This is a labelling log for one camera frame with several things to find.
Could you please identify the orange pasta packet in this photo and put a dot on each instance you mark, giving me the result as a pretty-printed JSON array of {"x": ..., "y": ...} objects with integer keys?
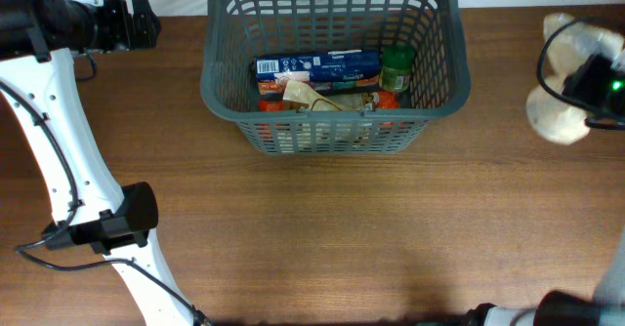
[{"x": 388, "y": 100}]

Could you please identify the blue carton box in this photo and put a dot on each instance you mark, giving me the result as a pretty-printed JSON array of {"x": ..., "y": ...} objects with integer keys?
[{"x": 326, "y": 73}]

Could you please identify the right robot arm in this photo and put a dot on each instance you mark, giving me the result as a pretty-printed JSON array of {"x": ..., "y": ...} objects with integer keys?
[{"x": 558, "y": 307}]

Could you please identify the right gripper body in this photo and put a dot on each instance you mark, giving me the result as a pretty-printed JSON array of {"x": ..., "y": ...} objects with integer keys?
[{"x": 598, "y": 87}]

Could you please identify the green lidded jar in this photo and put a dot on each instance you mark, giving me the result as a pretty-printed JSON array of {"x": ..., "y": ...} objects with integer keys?
[{"x": 396, "y": 68}]

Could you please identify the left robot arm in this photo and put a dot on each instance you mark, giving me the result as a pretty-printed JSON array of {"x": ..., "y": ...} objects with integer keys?
[{"x": 40, "y": 41}]

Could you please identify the clear bag with brown label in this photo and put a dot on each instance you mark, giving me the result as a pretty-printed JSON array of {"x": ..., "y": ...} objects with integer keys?
[{"x": 301, "y": 96}]

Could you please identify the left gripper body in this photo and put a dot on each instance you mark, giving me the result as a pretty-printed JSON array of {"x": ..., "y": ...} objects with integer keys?
[{"x": 114, "y": 28}]

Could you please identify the grey plastic shopping basket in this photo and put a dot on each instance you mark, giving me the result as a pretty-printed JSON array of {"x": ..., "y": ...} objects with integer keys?
[{"x": 239, "y": 31}]

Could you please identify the beige paper bag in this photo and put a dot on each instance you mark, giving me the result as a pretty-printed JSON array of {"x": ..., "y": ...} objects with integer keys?
[{"x": 570, "y": 42}]

